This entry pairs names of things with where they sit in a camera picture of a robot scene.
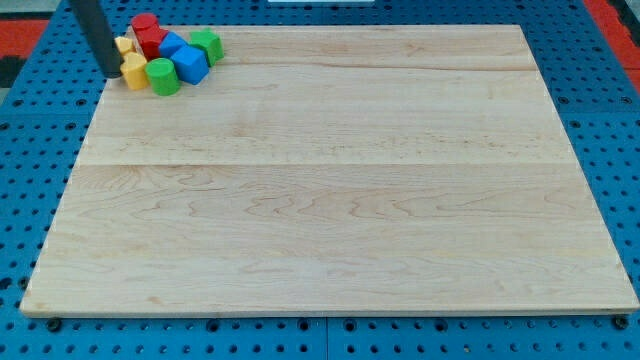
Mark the wooden board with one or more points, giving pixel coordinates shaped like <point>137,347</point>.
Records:
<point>333,171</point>

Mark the blue cube block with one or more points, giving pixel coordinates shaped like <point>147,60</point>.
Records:
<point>190,64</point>

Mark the green star block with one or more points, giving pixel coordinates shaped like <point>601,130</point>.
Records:
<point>210,43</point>

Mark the green cylinder block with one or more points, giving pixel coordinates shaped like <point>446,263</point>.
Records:
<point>162,77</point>

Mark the small blue block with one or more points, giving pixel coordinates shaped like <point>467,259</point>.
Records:
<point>171,43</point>

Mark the yellow heart block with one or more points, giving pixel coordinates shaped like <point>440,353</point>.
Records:
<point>133,71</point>

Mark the red cylinder block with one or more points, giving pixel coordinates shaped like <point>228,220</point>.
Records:
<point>144,21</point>

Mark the small yellow block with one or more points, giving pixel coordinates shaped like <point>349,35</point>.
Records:
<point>124,45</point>

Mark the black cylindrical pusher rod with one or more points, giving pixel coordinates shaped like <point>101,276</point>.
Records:
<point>98,34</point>

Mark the blue perforated table panel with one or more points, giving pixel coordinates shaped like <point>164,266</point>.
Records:
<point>46,114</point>

